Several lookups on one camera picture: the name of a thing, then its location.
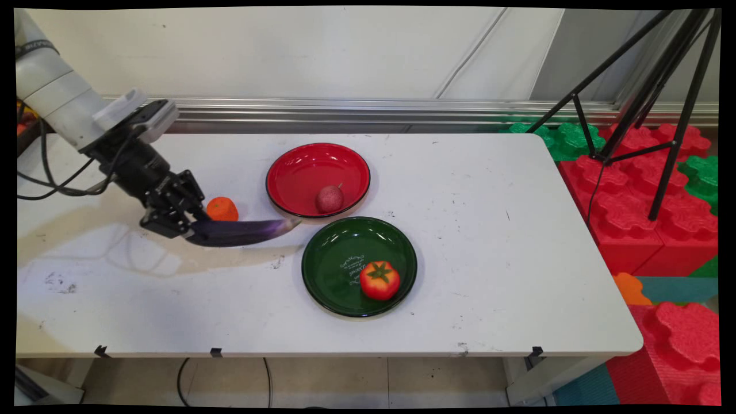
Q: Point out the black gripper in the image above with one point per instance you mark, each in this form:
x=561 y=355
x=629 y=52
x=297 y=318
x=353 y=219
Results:
x=132 y=164

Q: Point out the purple toy eggplant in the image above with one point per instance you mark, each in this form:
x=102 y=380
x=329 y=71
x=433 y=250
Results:
x=241 y=232

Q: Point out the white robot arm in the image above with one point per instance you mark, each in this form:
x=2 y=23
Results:
x=57 y=95

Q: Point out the orange toy tangerine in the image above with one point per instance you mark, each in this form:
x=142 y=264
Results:
x=222 y=210

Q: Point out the red enamel plate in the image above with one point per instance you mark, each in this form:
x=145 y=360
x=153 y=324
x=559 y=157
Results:
x=310 y=172

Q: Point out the black table edge clip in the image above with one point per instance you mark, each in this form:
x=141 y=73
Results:
x=216 y=352
x=536 y=352
x=102 y=351

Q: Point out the dark red toy fruit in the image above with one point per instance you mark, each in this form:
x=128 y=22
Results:
x=329 y=199

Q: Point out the green enamel plate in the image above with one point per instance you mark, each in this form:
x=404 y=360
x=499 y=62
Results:
x=333 y=270

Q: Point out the red toy tomato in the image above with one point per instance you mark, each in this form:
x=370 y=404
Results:
x=380 y=282

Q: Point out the white table leg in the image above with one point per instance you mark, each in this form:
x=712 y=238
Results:
x=546 y=379
x=46 y=382

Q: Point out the green foam block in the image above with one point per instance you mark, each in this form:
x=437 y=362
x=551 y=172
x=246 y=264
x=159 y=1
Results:
x=702 y=181
x=566 y=141

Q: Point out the orange foam piece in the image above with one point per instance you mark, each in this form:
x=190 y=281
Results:
x=629 y=290

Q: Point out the black tripod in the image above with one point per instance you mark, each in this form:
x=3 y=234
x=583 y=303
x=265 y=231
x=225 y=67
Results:
x=661 y=75

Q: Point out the teal foam mat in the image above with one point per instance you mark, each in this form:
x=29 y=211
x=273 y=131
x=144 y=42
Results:
x=678 y=289

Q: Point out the big red foam block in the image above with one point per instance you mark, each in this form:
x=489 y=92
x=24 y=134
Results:
x=684 y=345

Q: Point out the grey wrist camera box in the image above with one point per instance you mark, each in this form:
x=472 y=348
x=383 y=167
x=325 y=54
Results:
x=155 y=121

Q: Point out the aluminium wall rail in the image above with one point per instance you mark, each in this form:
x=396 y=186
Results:
x=374 y=112

